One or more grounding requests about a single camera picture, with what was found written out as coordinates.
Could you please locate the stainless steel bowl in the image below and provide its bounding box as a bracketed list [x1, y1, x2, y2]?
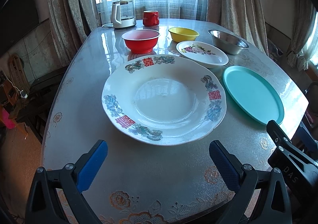
[208, 29, 249, 55]

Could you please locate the small white floral plate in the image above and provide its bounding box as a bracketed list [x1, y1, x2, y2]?
[176, 41, 229, 68]

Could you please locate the large white dragon phoenix plate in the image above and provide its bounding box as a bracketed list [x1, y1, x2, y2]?
[101, 55, 227, 146]

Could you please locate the yellow plastic bowl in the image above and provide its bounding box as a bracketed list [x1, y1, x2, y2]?
[168, 27, 199, 43]

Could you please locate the red plastic bowl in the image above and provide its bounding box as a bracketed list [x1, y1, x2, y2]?
[121, 29, 160, 54]

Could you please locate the teal plastic plate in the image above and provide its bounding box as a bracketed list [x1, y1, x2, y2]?
[223, 66, 285, 125]

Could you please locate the dark low side table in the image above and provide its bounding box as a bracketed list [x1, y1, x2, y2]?
[16, 66, 68, 143]

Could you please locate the wooden shelf cabinet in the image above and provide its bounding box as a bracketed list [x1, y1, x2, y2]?
[1, 53, 30, 114]

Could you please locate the beige right tied curtain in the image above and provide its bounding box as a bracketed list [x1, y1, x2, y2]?
[286, 0, 316, 71]

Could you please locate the beige middle curtain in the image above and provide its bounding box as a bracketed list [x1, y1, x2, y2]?
[206, 0, 269, 55]

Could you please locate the red ceramic mug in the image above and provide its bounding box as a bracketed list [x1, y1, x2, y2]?
[143, 11, 160, 27]

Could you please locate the beige left curtain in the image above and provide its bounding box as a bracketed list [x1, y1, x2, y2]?
[47, 0, 101, 66]

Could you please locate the white glass electric kettle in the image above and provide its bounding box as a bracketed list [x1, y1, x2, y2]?
[111, 0, 136, 29]

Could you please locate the black wall television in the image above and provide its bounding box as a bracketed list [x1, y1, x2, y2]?
[1, 0, 39, 54]

